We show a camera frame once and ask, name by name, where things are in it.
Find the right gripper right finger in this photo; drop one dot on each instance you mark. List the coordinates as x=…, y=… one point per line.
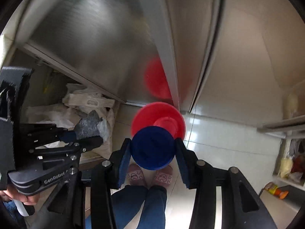
x=187, y=163

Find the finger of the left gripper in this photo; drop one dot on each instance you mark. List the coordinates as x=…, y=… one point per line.
x=38, y=134
x=79, y=146

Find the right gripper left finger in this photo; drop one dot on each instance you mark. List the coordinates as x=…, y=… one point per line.
x=120, y=160

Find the grey felt scrap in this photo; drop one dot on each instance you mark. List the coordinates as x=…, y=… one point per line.
x=92, y=125

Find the dark blue round lid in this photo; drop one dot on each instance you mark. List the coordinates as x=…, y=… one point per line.
x=152, y=148

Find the red plastic trash bin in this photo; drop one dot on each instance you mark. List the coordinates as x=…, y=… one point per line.
x=162, y=115

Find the person's left hand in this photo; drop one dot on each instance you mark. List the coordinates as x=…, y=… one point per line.
x=11, y=193

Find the left pink slipper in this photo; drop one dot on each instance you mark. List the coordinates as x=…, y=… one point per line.
x=135, y=175

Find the pink slipper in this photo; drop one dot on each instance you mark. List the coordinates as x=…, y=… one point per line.
x=163, y=177
x=135, y=175

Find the right pink slipper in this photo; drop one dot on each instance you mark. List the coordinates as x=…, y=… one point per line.
x=163, y=177

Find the person's blue jeans legs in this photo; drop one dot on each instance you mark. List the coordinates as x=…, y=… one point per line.
x=128, y=201

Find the white plastic bags pile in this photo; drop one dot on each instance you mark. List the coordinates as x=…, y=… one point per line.
x=78, y=102

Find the orange snack packet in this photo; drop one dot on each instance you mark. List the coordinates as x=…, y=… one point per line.
x=274, y=190

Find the steel cabinet door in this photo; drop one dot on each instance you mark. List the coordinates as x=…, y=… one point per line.
x=123, y=48

